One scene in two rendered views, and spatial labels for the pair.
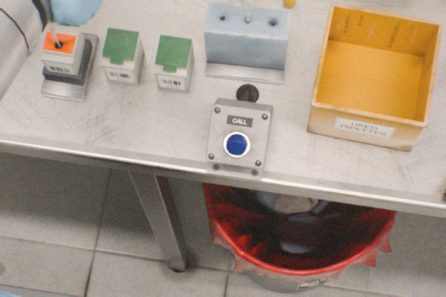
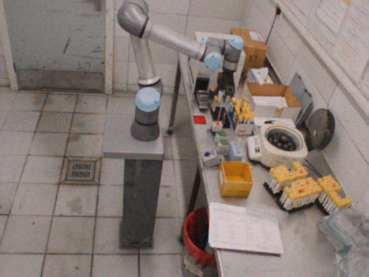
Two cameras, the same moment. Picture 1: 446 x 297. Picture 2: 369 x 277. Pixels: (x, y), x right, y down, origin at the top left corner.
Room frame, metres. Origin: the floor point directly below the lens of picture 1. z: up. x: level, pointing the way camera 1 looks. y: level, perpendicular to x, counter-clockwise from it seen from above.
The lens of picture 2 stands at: (-0.33, -1.13, 2.09)
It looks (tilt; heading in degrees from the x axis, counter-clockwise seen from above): 40 degrees down; 66
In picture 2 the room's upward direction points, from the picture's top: 10 degrees clockwise
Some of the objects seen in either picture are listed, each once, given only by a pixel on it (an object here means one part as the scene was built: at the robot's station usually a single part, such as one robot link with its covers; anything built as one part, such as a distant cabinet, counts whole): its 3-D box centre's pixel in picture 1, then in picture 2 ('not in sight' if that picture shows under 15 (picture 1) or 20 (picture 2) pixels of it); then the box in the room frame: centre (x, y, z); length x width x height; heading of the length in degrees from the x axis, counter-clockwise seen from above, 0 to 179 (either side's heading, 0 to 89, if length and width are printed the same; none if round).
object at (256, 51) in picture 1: (247, 38); (234, 156); (0.47, -0.04, 0.92); 0.10 x 0.07 x 0.10; 79
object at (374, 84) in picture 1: (371, 79); (235, 179); (0.41, -0.19, 0.92); 0.13 x 0.13 x 0.10; 74
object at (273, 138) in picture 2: not in sight; (282, 143); (0.75, -0.03, 0.97); 0.15 x 0.15 x 0.07
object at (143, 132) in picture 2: not in sight; (146, 124); (0.09, 0.22, 0.97); 0.15 x 0.15 x 0.10
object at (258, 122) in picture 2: not in sight; (273, 127); (0.81, 0.14, 0.92); 0.24 x 0.12 x 0.10; 167
